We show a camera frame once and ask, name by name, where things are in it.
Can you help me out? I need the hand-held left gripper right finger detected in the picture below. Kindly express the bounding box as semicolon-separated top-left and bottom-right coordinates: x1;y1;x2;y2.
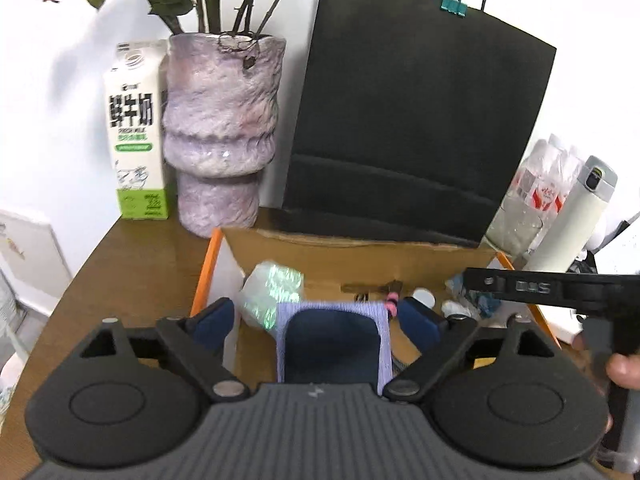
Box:
384;297;551;403

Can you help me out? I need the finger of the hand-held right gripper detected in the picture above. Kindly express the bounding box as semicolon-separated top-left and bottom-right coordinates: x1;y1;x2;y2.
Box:
462;268;507;302

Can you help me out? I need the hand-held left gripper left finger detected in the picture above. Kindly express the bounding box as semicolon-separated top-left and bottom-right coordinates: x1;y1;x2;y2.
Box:
80;297;251;403

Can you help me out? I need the small blue patterned pouch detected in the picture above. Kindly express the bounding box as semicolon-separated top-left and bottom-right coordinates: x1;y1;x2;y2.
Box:
445;272;493;318

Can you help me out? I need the purple knit pouch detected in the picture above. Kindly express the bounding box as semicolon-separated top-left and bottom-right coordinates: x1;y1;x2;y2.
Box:
276;301;396;396

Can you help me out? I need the black zip case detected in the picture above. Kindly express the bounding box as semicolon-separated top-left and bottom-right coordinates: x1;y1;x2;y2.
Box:
285;310;382;386

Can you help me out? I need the red cardboard box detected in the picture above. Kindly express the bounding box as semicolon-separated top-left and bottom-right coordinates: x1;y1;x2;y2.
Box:
189;226;563;386

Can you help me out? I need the wooden desktop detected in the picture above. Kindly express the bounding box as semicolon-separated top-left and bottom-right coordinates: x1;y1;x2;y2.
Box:
10;204;601;411

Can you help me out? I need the person's right hand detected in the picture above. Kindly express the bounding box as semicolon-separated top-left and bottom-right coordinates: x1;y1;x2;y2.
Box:
606;352;640;390

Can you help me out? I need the iridescent wrapped packet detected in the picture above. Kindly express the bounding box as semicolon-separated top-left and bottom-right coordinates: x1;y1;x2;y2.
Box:
235;260;305;331

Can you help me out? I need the clear glass cup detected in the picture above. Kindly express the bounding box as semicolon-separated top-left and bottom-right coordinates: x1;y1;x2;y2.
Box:
485;195;546;256

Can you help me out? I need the stack of printed papers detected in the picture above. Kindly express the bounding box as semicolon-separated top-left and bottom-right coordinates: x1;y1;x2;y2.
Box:
595;210;640;276

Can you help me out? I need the white thermos flask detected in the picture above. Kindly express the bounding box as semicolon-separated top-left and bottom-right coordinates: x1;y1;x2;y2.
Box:
522;156;618;273

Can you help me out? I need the clear plastic water bottle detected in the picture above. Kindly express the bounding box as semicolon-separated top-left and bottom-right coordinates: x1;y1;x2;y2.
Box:
550;145;586;216
515;132;563;216

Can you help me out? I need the black paper bag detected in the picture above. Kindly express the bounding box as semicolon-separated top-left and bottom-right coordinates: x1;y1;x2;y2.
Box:
281;0;557;248

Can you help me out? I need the purple fuzzy vase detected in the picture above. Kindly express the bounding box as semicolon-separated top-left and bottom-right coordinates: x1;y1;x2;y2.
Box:
161;31;287;238

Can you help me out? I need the white green milk carton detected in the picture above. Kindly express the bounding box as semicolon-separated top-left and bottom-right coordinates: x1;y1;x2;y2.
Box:
102;40;171;221

